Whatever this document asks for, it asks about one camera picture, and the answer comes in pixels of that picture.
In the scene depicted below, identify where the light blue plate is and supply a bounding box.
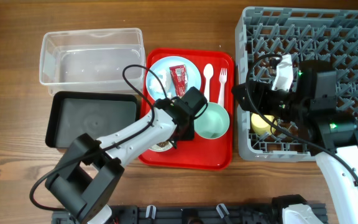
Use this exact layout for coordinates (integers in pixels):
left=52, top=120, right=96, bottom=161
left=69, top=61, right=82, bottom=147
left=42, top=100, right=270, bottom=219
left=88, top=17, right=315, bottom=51
left=145, top=56, right=201, bottom=100

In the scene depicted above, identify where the grey dishwasher rack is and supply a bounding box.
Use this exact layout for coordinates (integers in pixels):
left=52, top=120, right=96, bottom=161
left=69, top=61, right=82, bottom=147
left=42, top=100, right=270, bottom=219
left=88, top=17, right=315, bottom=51
left=234, top=6, right=358, bottom=165

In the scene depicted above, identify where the clear plastic bin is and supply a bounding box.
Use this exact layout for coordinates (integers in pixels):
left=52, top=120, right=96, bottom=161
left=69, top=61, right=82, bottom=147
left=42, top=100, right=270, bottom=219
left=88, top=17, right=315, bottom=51
left=39, top=27, right=145, bottom=95

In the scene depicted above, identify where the small light blue bowl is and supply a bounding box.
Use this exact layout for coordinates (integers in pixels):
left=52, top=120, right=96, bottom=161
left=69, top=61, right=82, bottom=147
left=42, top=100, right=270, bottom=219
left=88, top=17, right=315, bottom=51
left=149, top=141, right=173, bottom=152

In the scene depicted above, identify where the white napkin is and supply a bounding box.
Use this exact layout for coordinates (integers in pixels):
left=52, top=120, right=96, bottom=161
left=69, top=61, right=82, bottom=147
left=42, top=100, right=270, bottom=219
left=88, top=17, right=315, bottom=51
left=149, top=70, right=172, bottom=93

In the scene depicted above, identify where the black waste tray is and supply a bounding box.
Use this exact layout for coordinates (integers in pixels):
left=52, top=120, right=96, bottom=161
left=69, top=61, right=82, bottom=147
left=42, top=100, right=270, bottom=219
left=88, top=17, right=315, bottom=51
left=45, top=91, right=139, bottom=149

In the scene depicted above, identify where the mint green bowl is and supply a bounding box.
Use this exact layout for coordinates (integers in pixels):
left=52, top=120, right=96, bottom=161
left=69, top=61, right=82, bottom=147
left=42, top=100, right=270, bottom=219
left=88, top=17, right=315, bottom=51
left=194, top=102, right=230, bottom=139

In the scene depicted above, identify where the red serving tray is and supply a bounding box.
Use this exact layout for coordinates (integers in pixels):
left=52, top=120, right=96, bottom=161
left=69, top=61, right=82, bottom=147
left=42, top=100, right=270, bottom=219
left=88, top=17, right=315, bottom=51
left=139, top=48, right=235, bottom=170

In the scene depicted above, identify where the yellow cup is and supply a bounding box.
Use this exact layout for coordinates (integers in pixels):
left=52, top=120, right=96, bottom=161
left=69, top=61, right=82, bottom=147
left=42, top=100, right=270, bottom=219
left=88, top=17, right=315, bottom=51
left=250, top=113, right=276, bottom=136

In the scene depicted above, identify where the red ketchup packet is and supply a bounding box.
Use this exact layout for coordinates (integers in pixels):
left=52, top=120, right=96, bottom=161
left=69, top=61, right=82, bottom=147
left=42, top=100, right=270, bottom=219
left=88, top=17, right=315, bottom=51
left=169, top=65, right=188, bottom=97

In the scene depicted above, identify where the white plastic spoon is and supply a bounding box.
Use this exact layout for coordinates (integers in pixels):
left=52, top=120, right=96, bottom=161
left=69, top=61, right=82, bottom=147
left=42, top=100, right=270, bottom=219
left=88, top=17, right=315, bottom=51
left=203, top=63, right=214, bottom=101

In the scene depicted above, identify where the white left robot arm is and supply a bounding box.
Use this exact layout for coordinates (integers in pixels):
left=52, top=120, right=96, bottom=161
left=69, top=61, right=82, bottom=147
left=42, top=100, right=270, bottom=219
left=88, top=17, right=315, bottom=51
left=45, top=87, right=207, bottom=223

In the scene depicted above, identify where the pink plastic fork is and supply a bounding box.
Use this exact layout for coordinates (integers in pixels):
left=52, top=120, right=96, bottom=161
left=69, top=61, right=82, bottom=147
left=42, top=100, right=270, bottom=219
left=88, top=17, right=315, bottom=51
left=218, top=68, right=227, bottom=107

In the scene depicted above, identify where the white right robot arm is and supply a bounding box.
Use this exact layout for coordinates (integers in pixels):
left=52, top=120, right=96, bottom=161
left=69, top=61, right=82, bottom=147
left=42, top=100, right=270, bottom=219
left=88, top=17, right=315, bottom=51
left=231, top=54, right=358, bottom=223

